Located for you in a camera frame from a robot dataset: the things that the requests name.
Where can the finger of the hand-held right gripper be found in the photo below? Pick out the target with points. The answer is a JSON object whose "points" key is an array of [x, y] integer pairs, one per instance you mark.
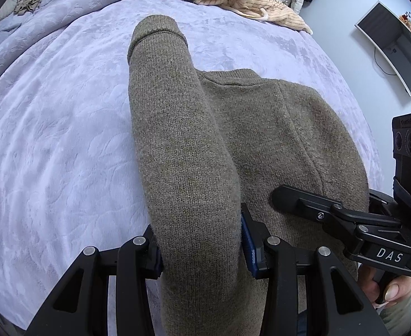
{"points": [[303, 199], [380, 203]]}

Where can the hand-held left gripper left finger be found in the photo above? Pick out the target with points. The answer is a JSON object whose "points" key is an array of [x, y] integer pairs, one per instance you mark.
{"points": [[135, 255]]}

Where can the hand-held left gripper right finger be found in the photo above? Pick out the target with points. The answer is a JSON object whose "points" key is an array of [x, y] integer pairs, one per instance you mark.
{"points": [[249, 245]]}

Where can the person's right forearm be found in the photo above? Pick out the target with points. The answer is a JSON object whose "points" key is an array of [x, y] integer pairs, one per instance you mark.
{"points": [[398, 318]]}

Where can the person's right hand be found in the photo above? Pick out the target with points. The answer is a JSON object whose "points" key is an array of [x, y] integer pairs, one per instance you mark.
{"points": [[396, 290]]}

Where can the lavender plush blanket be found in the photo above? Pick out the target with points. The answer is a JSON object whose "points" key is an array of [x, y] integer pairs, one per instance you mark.
{"points": [[61, 119]]}

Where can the cream striped garment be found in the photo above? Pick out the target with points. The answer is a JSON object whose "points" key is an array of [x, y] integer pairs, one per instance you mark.
{"points": [[258, 5]]}

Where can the white framed wall monitor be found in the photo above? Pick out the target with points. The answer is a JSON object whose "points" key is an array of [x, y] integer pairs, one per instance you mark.
{"points": [[391, 42]]}

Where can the crumpled beige cloth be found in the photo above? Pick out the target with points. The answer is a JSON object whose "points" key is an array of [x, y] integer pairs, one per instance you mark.
{"points": [[28, 2]]}

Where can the olive knit sweater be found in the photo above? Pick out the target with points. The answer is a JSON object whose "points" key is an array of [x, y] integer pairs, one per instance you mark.
{"points": [[198, 147]]}

